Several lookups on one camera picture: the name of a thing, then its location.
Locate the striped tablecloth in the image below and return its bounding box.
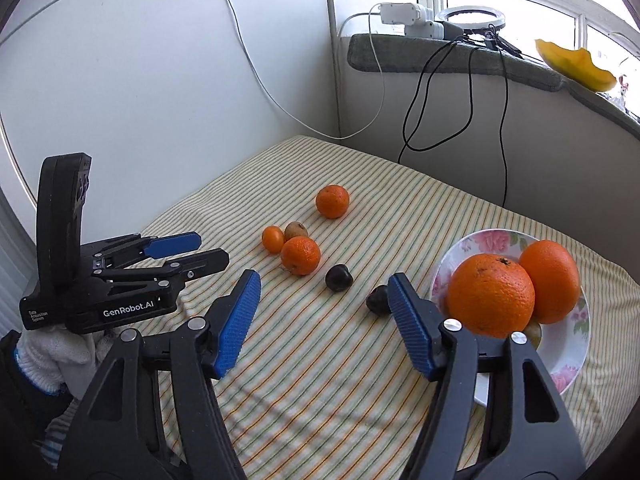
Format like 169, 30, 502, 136
45, 135, 640, 480

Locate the yellow wavy bowl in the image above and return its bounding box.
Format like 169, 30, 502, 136
535, 38, 617, 93

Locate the floral plate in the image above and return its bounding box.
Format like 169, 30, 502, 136
430, 229, 592, 408

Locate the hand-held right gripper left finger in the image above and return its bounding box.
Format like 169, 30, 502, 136
55, 269, 262, 480

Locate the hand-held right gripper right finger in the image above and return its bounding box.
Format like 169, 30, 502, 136
387, 272, 587, 480

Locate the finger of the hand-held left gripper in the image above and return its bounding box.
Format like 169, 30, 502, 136
95, 247, 231, 293
92, 231, 202, 271

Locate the white cable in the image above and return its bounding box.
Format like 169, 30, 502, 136
216, 0, 386, 140

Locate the large round orange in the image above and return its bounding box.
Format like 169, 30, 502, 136
446, 254, 536, 339

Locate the white power adapter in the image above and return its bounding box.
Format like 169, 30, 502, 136
379, 2, 423, 26

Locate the large oval orange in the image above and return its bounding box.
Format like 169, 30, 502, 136
518, 240, 582, 325

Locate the dark purple plum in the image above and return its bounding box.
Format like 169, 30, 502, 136
366, 285, 393, 317
325, 264, 354, 293

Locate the ring light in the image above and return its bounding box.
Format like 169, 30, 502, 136
434, 5, 523, 58

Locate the person's left forearm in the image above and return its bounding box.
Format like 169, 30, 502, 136
0, 332, 76, 436

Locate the white partition board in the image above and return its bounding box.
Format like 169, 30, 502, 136
0, 0, 341, 271

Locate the person's left hand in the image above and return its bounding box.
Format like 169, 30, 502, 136
14, 327, 113, 396

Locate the white power strip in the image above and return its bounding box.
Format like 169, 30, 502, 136
404, 20, 446, 39

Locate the small tangerine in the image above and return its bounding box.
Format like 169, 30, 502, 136
262, 226, 286, 254

